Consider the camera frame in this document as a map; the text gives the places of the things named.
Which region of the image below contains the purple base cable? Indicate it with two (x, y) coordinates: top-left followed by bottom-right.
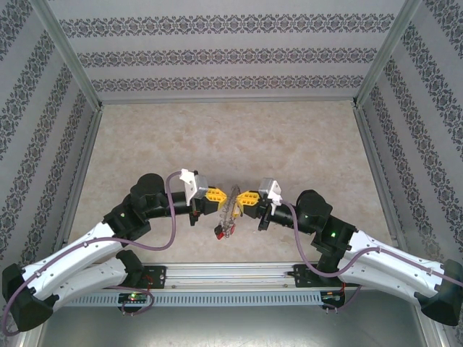
(324, 281), (363, 314)
(121, 287), (155, 317)

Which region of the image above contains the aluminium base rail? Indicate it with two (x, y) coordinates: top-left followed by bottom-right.
(165, 263), (296, 288)

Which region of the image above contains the aluminium frame rail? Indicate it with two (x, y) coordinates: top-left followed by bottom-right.
(352, 103), (399, 244)
(97, 94), (357, 106)
(54, 104), (106, 250)

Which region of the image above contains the grey slotted cable duct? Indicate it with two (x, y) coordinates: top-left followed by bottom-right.
(61, 291), (323, 307)

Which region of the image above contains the grey metal sheet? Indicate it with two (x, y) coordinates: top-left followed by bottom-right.
(21, 303), (444, 347)

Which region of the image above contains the silver keyring chain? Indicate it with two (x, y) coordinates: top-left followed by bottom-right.
(216, 184), (242, 241)

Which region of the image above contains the aluminium frame post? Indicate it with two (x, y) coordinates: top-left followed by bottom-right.
(355, 0), (423, 108)
(28, 0), (104, 109)

